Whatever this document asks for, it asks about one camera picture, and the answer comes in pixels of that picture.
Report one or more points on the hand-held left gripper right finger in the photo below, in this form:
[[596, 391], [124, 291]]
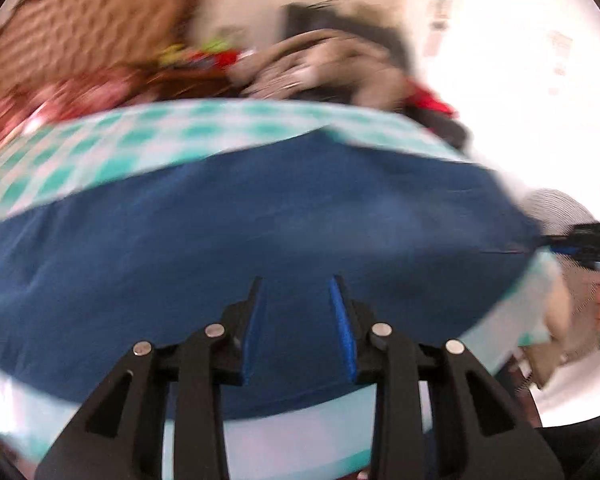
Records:
[[342, 330]]

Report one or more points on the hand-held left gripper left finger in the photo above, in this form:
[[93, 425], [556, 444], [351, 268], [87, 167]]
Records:
[[254, 330]]

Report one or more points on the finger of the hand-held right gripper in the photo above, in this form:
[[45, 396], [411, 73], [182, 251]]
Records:
[[562, 249]]

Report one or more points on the blue denim pants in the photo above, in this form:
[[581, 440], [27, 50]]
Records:
[[230, 220]]

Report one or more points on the red cloth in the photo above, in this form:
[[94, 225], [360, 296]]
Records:
[[432, 102]]

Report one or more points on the green white checked bed sheet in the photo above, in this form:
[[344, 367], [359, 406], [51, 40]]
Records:
[[145, 135]]

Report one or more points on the dark wooden nightstand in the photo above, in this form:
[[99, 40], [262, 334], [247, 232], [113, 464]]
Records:
[[190, 85]]

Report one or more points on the red box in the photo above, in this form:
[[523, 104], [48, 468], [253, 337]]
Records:
[[225, 59]]

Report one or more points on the beige plaid coat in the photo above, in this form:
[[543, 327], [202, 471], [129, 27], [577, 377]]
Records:
[[320, 55]]

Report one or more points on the yellow-green box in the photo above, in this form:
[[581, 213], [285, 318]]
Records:
[[172, 52]]

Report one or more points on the red floral quilt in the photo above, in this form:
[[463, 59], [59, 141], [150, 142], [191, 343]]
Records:
[[70, 95]]

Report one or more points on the brown tufted headboard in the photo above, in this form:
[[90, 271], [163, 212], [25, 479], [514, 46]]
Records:
[[80, 25]]

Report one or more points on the white wall paper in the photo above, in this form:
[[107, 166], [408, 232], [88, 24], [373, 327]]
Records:
[[560, 50], [437, 20]]

